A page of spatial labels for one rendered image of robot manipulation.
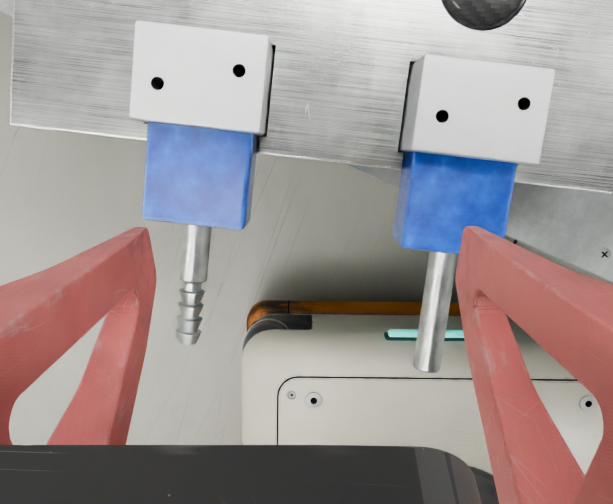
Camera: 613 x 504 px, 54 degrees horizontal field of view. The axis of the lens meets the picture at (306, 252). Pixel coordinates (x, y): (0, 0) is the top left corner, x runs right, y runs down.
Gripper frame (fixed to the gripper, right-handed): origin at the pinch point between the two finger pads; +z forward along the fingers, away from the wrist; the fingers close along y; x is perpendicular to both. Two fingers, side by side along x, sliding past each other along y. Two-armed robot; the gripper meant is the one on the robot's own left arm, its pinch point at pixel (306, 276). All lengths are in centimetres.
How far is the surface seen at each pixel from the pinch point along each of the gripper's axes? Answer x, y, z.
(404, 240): 6.7, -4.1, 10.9
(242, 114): 1.6, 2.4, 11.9
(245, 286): 64, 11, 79
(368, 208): 51, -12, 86
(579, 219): 9.6, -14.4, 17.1
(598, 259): 11.5, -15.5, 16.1
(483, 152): 2.8, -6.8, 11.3
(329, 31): -0.4, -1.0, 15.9
